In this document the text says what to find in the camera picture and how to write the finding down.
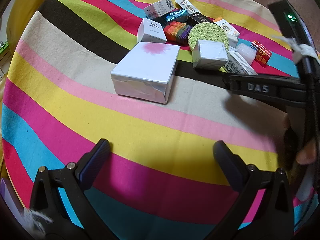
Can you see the large white box pink flower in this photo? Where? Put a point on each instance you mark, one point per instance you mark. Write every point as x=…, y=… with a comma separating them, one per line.
x=147, y=65

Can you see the silver taped box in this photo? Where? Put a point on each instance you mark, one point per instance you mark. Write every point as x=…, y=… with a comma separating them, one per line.
x=210, y=53

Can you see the white box grey monogram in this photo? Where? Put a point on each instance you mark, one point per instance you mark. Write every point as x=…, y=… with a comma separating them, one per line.
x=151, y=30

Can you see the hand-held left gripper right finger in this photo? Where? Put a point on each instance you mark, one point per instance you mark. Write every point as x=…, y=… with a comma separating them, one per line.
x=228, y=165

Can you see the plain white box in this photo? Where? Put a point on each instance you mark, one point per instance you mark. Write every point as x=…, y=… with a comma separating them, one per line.
x=232, y=41

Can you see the long white box grey logo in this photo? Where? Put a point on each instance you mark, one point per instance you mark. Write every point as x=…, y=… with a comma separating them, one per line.
x=186, y=3

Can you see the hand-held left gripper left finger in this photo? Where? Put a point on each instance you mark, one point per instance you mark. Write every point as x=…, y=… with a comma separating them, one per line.
x=96, y=162

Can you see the purple and white box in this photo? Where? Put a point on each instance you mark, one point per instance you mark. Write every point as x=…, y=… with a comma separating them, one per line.
x=7, y=195

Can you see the yellow leather sofa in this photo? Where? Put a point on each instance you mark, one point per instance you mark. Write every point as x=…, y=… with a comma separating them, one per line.
x=30, y=0

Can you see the white cabinet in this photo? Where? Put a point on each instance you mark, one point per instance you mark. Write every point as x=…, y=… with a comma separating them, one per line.
x=3, y=65

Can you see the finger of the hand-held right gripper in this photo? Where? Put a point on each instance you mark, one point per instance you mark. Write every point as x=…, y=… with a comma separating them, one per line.
x=257, y=88

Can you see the small green item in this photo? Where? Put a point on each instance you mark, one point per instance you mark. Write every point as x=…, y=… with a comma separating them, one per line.
x=3, y=46

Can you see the round green sponge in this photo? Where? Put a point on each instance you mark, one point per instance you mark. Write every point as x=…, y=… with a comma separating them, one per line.
x=207, y=32

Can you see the white box barcode end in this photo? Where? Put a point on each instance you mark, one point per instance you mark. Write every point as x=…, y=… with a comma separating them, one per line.
x=160, y=7

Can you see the rainbow striped fabric roll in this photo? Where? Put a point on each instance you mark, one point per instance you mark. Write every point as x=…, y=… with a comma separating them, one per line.
x=176, y=32

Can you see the clear plastic packet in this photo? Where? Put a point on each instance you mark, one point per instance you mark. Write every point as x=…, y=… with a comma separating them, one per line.
x=246, y=51

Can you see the white box barcode labels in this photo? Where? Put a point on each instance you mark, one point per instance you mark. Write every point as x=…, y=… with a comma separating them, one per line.
x=240, y=62

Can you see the red packet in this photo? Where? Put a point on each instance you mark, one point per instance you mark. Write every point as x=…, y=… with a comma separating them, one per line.
x=261, y=53

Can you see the orange and white box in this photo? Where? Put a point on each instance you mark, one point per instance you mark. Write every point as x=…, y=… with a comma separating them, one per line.
x=223, y=25

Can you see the long black box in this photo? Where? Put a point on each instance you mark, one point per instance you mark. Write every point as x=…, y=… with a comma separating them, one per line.
x=200, y=19

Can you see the shiny blue packet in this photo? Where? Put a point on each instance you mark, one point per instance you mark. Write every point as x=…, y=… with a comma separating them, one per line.
x=175, y=16

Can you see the person's right hand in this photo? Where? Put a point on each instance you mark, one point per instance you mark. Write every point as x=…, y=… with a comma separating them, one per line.
x=307, y=153

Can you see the colourful striped cloth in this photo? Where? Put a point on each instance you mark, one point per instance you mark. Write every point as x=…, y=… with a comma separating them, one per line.
x=75, y=92

